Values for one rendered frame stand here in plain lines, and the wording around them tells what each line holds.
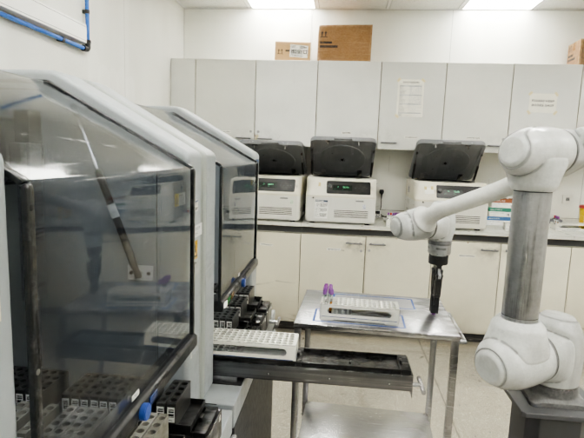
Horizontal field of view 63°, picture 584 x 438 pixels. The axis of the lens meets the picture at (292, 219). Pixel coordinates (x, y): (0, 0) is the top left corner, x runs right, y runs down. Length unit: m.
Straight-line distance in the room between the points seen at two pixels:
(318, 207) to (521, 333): 2.48
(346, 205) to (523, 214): 2.41
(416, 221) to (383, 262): 2.07
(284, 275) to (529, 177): 2.71
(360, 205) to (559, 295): 1.66
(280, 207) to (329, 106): 0.94
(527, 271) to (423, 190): 2.40
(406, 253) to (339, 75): 1.53
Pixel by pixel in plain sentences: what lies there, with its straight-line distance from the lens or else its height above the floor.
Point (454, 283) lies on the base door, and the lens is 3.94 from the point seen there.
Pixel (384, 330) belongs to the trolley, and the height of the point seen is 0.82.
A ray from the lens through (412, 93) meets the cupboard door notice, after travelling 4.06.
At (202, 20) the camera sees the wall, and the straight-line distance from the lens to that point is 4.67.
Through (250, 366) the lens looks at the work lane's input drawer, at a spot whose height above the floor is 0.80.
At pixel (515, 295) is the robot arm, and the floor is 1.06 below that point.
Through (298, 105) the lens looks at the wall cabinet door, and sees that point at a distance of 4.03.
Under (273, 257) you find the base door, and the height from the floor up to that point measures 0.61.
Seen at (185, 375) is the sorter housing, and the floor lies 0.88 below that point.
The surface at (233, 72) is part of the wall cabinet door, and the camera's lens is 4.15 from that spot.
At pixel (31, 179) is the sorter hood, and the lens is 0.62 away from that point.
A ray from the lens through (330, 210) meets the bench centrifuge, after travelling 3.74.
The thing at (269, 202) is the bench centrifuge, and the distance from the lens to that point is 3.77.
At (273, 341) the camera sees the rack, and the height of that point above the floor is 0.86.
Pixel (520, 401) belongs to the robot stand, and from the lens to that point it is 1.74.
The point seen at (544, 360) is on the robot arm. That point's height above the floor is 0.89.
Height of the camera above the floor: 1.44
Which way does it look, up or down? 8 degrees down
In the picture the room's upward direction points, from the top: 2 degrees clockwise
